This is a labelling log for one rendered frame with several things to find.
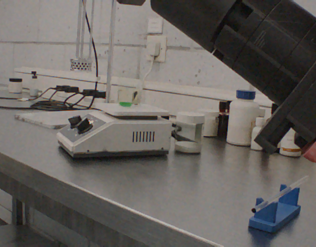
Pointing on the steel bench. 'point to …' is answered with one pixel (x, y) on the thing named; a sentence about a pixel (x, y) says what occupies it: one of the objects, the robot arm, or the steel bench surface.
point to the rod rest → (276, 212)
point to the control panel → (77, 129)
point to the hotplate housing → (122, 137)
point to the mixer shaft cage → (82, 65)
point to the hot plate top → (132, 110)
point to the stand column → (110, 51)
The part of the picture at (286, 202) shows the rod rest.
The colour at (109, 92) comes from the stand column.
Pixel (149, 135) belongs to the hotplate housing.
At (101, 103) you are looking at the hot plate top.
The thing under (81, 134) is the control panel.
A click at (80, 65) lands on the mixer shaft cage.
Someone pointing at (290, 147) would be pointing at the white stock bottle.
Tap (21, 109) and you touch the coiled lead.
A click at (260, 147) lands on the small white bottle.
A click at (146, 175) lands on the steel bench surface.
